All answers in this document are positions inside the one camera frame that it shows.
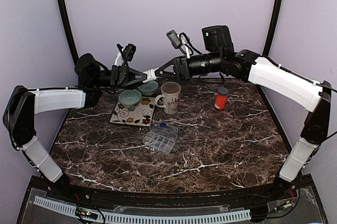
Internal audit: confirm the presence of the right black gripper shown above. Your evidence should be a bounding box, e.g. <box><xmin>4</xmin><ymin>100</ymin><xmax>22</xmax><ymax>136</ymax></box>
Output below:
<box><xmin>155</xmin><ymin>50</ymin><xmax>224</xmax><ymax>82</ymax></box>

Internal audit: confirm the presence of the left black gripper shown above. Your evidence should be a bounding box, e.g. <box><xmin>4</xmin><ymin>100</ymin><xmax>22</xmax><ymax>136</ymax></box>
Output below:
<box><xmin>92</xmin><ymin>65</ymin><xmax>151</xmax><ymax>89</ymax></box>

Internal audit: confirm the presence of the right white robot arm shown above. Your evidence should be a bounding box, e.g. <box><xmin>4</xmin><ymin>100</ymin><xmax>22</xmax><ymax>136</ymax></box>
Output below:
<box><xmin>154</xmin><ymin>25</ymin><xmax>332</xmax><ymax>200</ymax></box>

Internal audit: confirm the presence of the left black frame post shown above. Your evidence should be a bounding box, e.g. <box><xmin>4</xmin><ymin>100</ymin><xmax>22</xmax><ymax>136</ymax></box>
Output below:
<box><xmin>57</xmin><ymin>0</ymin><xmax>79</xmax><ymax>65</ymax></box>

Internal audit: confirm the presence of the white slotted cable duct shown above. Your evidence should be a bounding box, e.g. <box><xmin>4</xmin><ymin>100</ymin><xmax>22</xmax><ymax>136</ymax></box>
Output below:
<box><xmin>33</xmin><ymin>195</ymin><xmax>251</xmax><ymax>224</ymax></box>

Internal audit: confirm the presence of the small white pill bottle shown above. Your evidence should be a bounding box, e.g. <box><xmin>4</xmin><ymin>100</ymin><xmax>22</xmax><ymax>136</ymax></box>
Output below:
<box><xmin>143</xmin><ymin>68</ymin><xmax>157</xmax><ymax>83</ymax></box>

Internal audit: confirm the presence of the cream ceramic mug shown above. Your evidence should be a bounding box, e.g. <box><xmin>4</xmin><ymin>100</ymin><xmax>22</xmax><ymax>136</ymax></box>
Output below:
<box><xmin>155</xmin><ymin>82</ymin><xmax>181</xmax><ymax>115</ymax></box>

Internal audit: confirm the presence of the blue striped ceramic bowl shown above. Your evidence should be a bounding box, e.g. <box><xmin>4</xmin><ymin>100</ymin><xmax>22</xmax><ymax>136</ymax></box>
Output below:
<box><xmin>138</xmin><ymin>81</ymin><xmax>158</xmax><ymax>96</ymax></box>

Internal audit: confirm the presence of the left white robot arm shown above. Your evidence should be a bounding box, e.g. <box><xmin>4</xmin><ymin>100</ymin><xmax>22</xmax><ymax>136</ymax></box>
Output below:
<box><xmin>3</xmin><ymin>50</ymin><xmax>155</xmax><ymax>201</ymax></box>

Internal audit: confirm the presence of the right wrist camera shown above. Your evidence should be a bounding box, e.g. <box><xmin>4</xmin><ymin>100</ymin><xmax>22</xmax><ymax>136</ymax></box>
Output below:
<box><xmin>166</xmin><ymin>29</ymin><xmax>194</xmax><ymax>58</ymax></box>

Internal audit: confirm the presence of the right black frame post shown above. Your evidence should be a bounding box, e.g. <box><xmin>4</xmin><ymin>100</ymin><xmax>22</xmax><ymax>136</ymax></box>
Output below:
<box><xmin>263</xmin><ymin>0</ymin><xmax>282</xmax><ymax>56</ymax></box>

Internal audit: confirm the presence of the black front rail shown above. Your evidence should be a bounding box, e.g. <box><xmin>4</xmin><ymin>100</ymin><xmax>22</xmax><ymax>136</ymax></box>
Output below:
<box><xmin>48</xmin><ymin>181</ymin><xmax>297</xmax><ymax>209</ymax></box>

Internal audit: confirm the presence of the light green ceramic bowl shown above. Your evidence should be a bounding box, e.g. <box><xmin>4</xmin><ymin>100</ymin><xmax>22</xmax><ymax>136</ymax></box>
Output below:
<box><xmin>118</xmin><ymin>89</ymin><xmax>142</xmax><ymax>111</ymax></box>

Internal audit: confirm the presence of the floral rectangular ceramic plate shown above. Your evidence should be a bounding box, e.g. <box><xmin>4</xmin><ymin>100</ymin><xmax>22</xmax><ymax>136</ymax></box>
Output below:
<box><xmin>110</xmin><ymin>97</ymin><xmax>155</xmax><ymax>127</ymax></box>

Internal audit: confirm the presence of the orange pill bottle grey cap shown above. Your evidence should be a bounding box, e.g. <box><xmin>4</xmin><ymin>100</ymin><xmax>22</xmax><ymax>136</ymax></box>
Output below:
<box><xmin>214</xmin><ymin>87</ymin><xmax>229</xmax><ymax>110</ymax></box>

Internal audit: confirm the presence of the clear plastic pill organizer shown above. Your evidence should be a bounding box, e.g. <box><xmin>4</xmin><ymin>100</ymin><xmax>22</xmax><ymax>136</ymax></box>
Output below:
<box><xmin>143</xmin><ymin>120</ymin><xmax>179</xmax><ymax>154</ymax></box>

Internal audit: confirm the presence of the black frame post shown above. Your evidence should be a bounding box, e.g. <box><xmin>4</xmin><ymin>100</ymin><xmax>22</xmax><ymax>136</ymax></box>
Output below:
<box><xmin>263</xmin><ymin>0</ymin><xmax>282</xmax><ymax>56</ymax></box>
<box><xmin>57</xmin><ymin>0</ymin><xmax>79</xmax><ymax>65</ymax></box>

